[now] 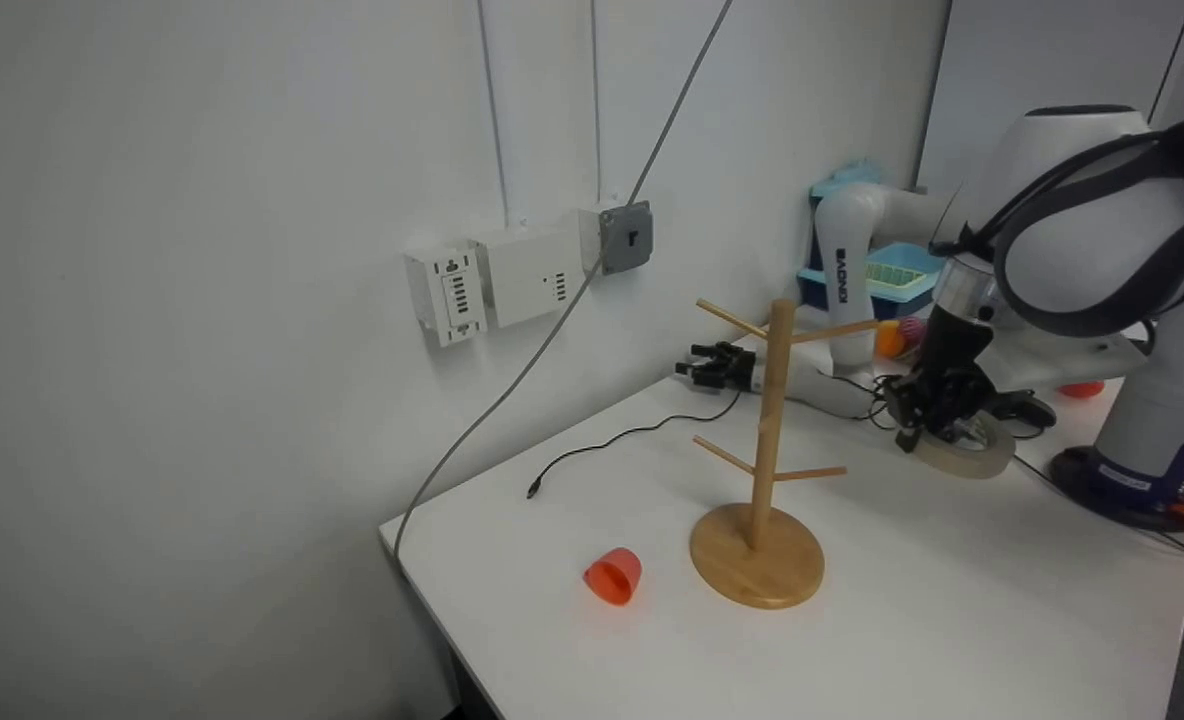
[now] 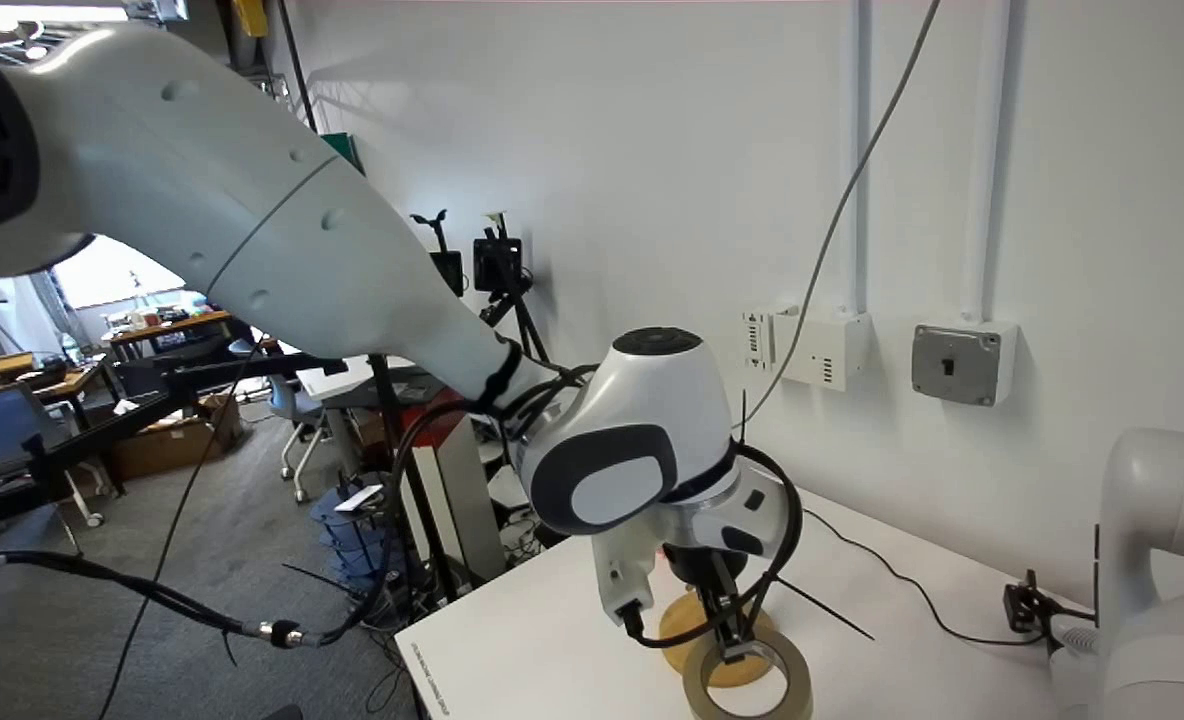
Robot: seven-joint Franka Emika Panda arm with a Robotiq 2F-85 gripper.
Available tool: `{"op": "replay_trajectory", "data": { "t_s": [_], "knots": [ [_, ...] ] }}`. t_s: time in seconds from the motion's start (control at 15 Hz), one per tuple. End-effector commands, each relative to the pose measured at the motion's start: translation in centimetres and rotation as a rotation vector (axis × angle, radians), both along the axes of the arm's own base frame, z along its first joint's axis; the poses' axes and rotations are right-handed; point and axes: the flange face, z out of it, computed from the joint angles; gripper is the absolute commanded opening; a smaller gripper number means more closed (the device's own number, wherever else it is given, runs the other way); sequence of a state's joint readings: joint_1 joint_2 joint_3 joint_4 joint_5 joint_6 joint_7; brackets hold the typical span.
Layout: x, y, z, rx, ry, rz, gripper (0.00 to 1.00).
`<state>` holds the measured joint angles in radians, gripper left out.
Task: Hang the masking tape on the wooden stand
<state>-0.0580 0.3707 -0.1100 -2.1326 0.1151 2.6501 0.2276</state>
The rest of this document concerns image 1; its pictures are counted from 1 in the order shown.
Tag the red round object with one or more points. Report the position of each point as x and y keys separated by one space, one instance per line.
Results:
x=1081 y=388

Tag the white wall conduit pipe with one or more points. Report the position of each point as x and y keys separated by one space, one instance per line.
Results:
x=492 y=120
x=598 y=107

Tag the white wall junction box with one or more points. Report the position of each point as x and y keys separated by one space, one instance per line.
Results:
x=535 y=272

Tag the grey wall box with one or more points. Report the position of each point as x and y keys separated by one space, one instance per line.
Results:
x=627 y=237

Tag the small orange plastic cup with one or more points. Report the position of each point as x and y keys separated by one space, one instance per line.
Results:
x=613 y=578

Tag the white second robot arm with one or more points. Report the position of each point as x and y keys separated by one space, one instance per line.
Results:
x=846 y=255

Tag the wooden peg stand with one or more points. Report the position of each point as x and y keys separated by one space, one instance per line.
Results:
x=757 y=560

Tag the blue box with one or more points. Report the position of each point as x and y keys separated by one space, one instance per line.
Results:
x=903 y=272

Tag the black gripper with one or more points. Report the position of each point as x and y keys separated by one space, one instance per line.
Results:
x=951 y=366

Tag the blue black robot base mount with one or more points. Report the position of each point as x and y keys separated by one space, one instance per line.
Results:
x=1127 y=480

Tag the white labelled wall socket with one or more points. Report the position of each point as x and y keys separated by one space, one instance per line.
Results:
x=451 y=299

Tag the orange toy ball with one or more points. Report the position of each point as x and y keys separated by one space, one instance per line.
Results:
x=895 y=340

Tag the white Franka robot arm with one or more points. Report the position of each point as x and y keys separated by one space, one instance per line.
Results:
x=1099 y=255

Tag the black clamp device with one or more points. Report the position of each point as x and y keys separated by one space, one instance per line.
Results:
x=718 y=366

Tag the light blue package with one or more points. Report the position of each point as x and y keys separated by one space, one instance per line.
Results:
x=851 y=174

